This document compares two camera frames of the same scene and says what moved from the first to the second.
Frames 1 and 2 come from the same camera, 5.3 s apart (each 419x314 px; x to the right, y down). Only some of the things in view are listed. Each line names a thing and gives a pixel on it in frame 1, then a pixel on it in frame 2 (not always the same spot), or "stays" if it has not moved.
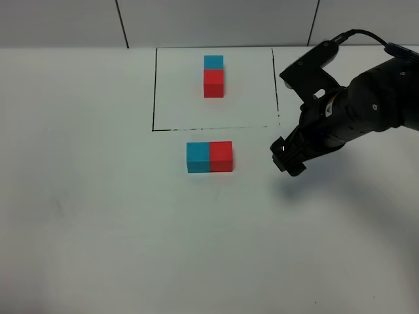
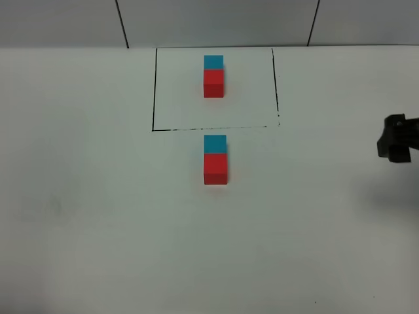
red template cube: x=213 y=82 stays
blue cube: x=198 y=157 to x=215 y=144
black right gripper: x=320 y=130 to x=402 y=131
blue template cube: x=213 y=62 stays
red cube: x=220 y=156 to x=215 y=168
